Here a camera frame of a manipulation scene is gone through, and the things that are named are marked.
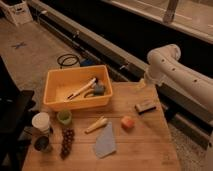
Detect yellow banana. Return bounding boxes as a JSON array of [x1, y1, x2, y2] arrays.
[[85, 117, 108, 134]]

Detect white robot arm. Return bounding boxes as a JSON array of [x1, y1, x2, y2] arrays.
[[144, 44, 213, 115]]

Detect orange apple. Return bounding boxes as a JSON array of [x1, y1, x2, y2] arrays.
[[121, 116, 135, 130]]

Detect yellow plastic bin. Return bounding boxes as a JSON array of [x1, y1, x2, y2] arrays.
[[43, 65, 113, 111]]

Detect blue object on floor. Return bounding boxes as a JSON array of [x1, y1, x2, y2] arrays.
[[80, 59, 94, 67]]

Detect blue grey cloth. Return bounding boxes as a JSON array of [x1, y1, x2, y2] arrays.
[[93, 122, 116, 158]]

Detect green cup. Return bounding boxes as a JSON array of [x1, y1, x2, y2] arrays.
[[57, 110, 72, 125]]

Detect purple grape bunch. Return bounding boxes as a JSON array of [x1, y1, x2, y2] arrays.
[[60, 128, 75, 159]]

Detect white paper cup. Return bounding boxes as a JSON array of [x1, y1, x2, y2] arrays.
[[32, 112, 50, 134]]

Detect dark metal can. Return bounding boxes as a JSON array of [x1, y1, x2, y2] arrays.
[[34, 136, 51, 153]]

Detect black chair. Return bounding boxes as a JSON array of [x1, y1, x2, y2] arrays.
[[0, 56, 35, 171]]

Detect white storage box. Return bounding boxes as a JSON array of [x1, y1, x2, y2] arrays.
[[0, 0, 33, 26]]

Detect black coiled cable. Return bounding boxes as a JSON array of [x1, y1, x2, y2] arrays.
[[56, 53, 81, 69]]

